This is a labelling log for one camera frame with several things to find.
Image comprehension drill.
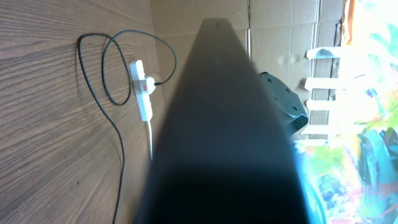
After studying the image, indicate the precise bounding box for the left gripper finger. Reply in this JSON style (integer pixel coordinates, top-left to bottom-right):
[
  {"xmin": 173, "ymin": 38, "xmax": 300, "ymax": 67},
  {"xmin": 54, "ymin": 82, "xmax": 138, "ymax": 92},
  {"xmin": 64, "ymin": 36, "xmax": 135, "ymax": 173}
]
[{"xmin": 134, "ymin": 18, "xmax": 310, "ymax": 223}]

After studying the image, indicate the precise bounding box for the black USB charging cable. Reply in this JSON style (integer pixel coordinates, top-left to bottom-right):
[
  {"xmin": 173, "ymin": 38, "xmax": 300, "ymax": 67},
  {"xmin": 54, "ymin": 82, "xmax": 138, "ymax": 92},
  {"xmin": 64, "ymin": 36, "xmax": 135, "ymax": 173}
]
[{"xmin": 76, "ymin": 29, "xmax": 177, "ymax": 224}]

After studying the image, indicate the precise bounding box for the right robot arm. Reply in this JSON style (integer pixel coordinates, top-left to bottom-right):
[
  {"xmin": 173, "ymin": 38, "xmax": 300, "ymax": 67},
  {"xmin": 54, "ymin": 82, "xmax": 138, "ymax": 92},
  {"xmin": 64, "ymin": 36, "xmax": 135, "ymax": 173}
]
[{"xmin": 259, "ymin": 72, "xmax": 308, "ymax": 136}]

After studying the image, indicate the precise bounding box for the white USB charger plug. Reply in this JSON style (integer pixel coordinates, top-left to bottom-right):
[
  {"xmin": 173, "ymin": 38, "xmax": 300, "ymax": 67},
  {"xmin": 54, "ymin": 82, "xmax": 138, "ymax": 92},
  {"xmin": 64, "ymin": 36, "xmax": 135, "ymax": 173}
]
[{"xmin": 140, "ymin": 77, "xmax": 155, "ymax": 95}]

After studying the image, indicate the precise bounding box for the white power strip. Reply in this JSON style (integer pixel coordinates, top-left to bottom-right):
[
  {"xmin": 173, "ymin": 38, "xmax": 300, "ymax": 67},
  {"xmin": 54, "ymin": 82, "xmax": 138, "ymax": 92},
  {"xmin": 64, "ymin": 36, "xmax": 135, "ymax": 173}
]
[{"xmin": 129, "ymin": 60, "xmax": 155, "ymax": 121}]

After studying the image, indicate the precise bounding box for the white power strip cord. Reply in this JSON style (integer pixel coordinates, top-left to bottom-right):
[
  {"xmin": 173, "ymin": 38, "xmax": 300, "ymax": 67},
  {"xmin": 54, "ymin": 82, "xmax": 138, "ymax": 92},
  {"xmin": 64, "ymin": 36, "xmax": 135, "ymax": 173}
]
[{"xmin": 146, "ymin": 120, "xmax": 154, "ymax": 161}]

